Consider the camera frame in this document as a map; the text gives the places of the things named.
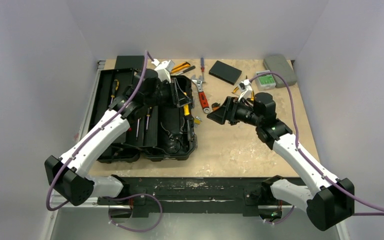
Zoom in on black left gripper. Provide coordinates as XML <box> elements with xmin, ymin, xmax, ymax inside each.
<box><xmin>144</xmin><ymin>78</ymin><xmax>190</xmax><ymax>109</ymax></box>

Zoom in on black plastic toolbox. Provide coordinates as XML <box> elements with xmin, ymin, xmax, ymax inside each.
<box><xmin>89</xmin><ymin>68</ymin><xmax>198</xmax><ymax>164</ymax></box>

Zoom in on yellow handled screwdriver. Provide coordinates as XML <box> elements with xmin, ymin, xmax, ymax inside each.
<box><xmin>181</xmin><ymin>91</ymin><xmax>192</xmax><ymax>133</ymax></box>

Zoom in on black handled pliers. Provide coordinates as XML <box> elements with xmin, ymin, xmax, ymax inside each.
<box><xmin>160</xmin><ymin>122</ymin><xmax>184</xmax><ymax>147</ymax></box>

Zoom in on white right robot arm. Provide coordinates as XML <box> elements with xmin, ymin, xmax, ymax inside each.
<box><xmin>207</xmin><ymin>92</ymin><xmax>355</xmax><ymax>231</ymax></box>

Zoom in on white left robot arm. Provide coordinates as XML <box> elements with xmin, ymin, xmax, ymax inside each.
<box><xmin>45</xmin><ymin>69</ymin><xmax>193</xmax><ymax>211</ymax></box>

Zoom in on black orange hex key holder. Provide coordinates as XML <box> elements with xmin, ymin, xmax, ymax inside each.
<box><xmin>211</xmin><ymin>102</ymin><xmax>221</xmax><ymax>111</ymax></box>

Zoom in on yellow utility knife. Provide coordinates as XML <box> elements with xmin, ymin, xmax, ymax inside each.
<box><xmin>170</xmin><ymin>61</ymin><xmax>191</xmax><ymax>74</ymax></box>

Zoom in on black yellow stubby screwdriver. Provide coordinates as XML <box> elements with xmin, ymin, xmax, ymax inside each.
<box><xmin>145</xmin><ymin>107</ymin><xmax>152</xmax><ymax>131</ymax></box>

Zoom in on black flat box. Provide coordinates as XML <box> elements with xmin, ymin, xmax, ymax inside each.
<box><xmin>208</xmin><ymin>60</ymin><xmax>242</xmax><ymax>85</ymax></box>

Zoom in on red blue screwdriver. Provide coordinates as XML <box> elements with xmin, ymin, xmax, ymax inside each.
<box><xmin>200</xmin><ymin>57</ymin><xmax>205</xmax><ymax>73</ymax></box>

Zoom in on green labelled clear box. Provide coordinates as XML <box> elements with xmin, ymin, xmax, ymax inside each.
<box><xmin>254</xmin><ymin>70</ymin><xmax>276</xmax><ymax>92</ymax></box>

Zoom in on grey plastic case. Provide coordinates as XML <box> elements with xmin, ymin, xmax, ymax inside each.
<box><xmin>263</xmin><ymin>54</ymin><xmax>298</xmax><ymax>86</ymax></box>

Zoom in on red handled adjustable wrench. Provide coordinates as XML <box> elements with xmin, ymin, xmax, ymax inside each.
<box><xmin>191</xmin><ymin>75</ymin><xmax>211</xmax><ymax>114</ymax></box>

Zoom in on yellow handled pliers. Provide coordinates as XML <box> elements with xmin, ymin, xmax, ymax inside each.
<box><xmin>232</xmin><ymin>84</ymin><xmax>255</xmax><ymax>102</ymax></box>

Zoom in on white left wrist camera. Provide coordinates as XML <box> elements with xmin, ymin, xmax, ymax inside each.
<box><xmin>151</xmin><ymin>58</ymin><xmax>175</xmax><ymax>83</ymax></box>

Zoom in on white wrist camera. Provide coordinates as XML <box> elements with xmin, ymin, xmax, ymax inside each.
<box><xmin>237</xmin><ymin>79</ymin><xmax>253</xmax><ymax>102</ymax></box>
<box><xmin>151</xmin><ymin>58</ymin><xmax>175</xmax><ymax>83</ymax></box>

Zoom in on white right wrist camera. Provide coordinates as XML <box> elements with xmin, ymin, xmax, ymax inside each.
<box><xmin>237</xmin><ymin>79</ymin><xmax>253</xmax><ymax>102</ymax></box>

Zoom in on black network switch box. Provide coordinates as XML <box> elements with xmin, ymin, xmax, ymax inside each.
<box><xmin>114</xmin><ymin>55</ymin><xmax>145</xmax><ymax>70</ymax></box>

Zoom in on aluminium rail frame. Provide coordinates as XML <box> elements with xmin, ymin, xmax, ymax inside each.
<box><xmin>43</xmin><ymin>198</ymin><xmax>118</xmax><ymax>240</ymax></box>

